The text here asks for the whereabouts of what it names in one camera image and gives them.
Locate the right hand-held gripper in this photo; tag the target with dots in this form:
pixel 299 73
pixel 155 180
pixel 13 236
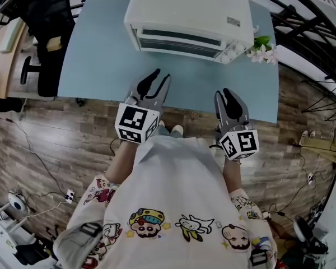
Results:
pixel 240 141

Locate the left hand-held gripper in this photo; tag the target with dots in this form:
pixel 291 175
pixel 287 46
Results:
pixel 137 116

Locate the glass toaster oven door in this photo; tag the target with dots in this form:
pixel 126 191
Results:
pixel 176 41

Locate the white toaster oven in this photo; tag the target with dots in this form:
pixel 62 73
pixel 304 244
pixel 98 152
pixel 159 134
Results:
pixel 184 7

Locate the person's left forearm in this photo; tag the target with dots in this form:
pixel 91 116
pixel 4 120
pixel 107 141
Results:
pixel 121 161

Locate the person's right forearm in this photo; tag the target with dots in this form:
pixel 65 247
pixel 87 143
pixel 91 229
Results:
pixel 232 172

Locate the person's white shoes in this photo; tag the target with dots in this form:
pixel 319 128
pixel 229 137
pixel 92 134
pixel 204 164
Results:
pixel 177 129

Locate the pink artificial flowers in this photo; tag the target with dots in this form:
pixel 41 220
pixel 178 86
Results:
pixel 261 50

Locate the white cartoon print shirt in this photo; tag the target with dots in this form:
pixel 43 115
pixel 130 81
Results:
pixel 173 195

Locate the white power strip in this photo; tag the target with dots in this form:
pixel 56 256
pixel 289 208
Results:
pixel 70 195
pixel 310 178

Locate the black metal railing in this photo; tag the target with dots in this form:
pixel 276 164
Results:
pixel 305 18

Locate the black office chair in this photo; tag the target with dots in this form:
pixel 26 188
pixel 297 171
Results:
pixel 49 38

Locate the black stand lamp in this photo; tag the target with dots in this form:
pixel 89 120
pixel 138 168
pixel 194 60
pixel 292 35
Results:
pixel 308 234

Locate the light wooden desk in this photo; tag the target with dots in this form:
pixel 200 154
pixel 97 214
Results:
pixel 2 57

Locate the round white device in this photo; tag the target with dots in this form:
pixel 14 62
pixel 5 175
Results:
pixel 16 203

